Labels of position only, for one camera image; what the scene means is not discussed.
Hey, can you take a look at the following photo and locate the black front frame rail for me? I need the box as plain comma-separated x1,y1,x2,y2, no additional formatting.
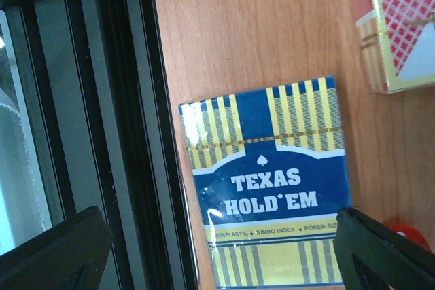
1,0,198,289

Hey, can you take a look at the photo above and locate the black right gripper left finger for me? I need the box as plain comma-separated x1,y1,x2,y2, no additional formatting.
1,206,112,289

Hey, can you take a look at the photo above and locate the blue texas holdem card deck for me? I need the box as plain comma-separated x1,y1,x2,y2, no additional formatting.
179,76,352,289

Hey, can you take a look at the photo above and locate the red playing card deck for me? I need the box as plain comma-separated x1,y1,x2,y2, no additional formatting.
351,0,434,94

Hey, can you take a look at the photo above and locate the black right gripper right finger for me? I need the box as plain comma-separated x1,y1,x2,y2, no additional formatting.
333,207,434,289

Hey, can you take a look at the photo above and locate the red die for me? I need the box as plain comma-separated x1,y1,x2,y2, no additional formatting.
389,224,432,252

